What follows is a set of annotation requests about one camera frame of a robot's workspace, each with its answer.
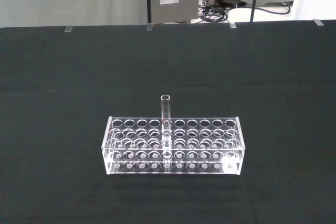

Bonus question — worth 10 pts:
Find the clear plastic test tube rack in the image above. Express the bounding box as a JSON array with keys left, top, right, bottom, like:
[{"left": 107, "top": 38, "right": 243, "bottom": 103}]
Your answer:
[{"left": 101, "top": 115, "right": 246, "bottom": 176}]

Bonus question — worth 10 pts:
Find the black bench cloth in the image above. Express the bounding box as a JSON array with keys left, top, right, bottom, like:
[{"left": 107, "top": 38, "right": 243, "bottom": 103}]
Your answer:
[{"left": 0, "top": 18, "right": 336, "bottom": 224}]

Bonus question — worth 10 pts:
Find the black floor cable bundle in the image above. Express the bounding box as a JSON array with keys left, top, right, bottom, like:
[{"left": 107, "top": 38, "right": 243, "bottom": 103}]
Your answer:
[{"left": 198, "top": 0, "right": 292, "bottom": 23}]

